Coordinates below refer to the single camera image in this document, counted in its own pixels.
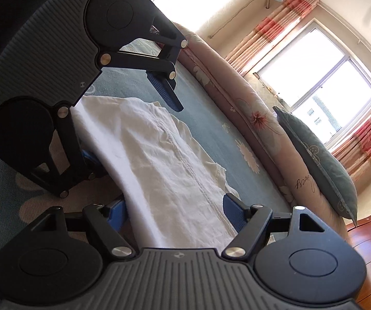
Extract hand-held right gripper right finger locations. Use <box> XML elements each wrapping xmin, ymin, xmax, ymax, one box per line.
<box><xmin>222</xmin><ymin>193</ymin><xmax>327</xmax><ymax>261</ymax></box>

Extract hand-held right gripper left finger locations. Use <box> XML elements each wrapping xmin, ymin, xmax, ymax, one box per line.
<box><xmin>32</xmin><ymin>198</ymin><xmax>137</xmax><ymax>261</ymax></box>

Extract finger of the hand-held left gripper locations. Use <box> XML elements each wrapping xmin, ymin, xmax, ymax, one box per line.
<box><xmin>27</xmin><ymin>106</ymin><xmax>101</xmax><ymax>198</ymax></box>
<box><xmin>98</xmin><ymin>25</ymin><xmax>189</xmax><ymax>112</ymax></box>

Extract white printed long-sleeve shirt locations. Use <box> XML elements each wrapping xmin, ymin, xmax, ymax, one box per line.
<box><xmin>71</xmin><ymin>95</ymin><xmax>242</xmax><ymax>250</ymax></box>

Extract pink floral quilt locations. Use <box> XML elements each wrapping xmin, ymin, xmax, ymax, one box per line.
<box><xmin>173</xmin><ymin>22</ymin><xmax>348</xmax><ymax>234</ymax></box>

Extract teal floral pillow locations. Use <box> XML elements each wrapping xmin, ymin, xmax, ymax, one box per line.
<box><xmin>273</xmin><ymin>106</ymin><xmax>358</xmax><ymax>227</ymax></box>

